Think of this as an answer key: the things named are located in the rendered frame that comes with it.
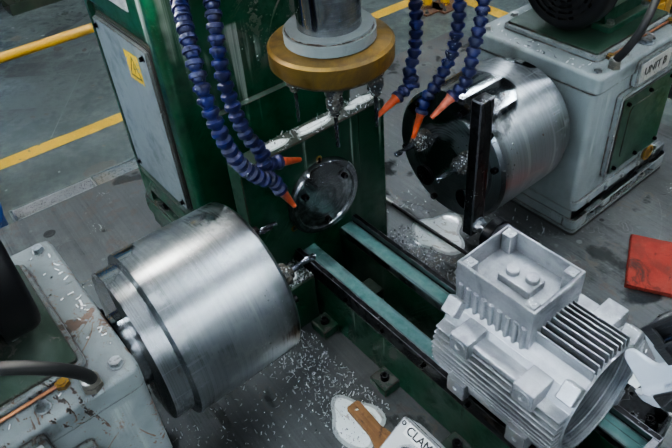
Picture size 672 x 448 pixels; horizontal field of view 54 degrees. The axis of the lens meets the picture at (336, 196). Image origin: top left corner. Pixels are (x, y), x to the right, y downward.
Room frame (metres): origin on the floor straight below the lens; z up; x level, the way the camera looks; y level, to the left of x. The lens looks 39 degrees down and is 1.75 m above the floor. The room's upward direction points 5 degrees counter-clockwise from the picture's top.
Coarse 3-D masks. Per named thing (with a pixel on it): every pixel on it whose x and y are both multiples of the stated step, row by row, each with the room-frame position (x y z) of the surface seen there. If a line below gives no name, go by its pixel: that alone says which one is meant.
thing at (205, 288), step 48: (144, 240) 0.67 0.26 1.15; (192, 240) 0.65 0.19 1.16; (240, 240) 0.65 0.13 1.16; (96, 288) 0.66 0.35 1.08; (144, 288) 0.57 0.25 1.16; (192, 288) 0.58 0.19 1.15; (240, 288) 0.59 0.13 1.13; (288, 288) 0.61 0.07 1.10; (144, 336) 0.53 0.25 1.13; (192, 336) 0.53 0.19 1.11; (240, 336) 0.55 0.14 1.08; (288, 336) 0.58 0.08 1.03; (192, 384) 0.50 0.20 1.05; (240, 384) 0.55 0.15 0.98
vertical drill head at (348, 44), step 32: (320, 0) 0.81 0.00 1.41; (352, 0) 0.82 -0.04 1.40; (288, 32) 0.84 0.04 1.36; (320, 32) 0.81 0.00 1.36; (352, 32) 0.82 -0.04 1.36; (384, 32) 0.86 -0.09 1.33; (288, 64) 0.79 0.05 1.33; (320, 64) 0.78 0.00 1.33; (352, 64) 0.77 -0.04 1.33; (384, 64) 0.80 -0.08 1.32
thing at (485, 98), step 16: (480, 96) 0.80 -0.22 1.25; (480, 112) 0.78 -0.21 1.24; (480, 128) 0.78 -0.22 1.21; (480, 144) 0.78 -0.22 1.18; (480, 160) 0.79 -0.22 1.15; (480, 176) 0.79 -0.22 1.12; (464, 192) 0.80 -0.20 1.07; (480, 192) 0.79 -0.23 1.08; (464, 208) 0.80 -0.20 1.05; (480, 208) 0.79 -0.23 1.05; (464, 224) 0.79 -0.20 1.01
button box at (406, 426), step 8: (400, 424) 0.41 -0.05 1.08; (408, 424) 0.40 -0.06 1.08; (416, 424) 0.41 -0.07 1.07; (392, 432) 0.40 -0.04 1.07; (400, 432) 0.40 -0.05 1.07; (408, 432) 0.40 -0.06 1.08; (416, 432) 0.39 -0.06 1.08; (424, 432) 0.40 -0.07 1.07; (392, 440) 0.39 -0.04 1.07; (400, 440) 0.39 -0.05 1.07; (408, 440) 0.39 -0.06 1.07; (416, 440) 0.39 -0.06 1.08; (424, 440) 0.38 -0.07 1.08; (432, 440) 0.39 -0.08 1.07
